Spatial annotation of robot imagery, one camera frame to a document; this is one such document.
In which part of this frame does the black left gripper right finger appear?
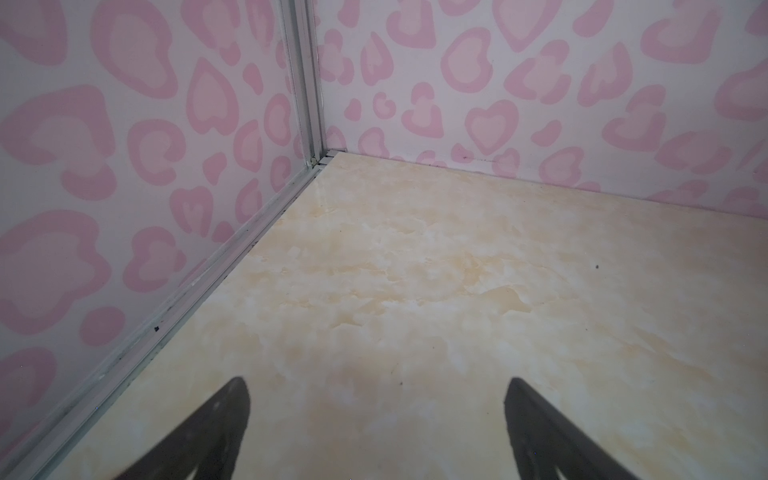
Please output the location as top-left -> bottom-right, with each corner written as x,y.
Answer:
504,377 -> 636,479

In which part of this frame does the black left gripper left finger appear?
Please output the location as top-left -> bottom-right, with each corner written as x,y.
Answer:
118,376 -> 251,479

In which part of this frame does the aluminium frame corner profile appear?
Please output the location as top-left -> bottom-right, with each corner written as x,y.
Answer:
1,1 -> 317,479

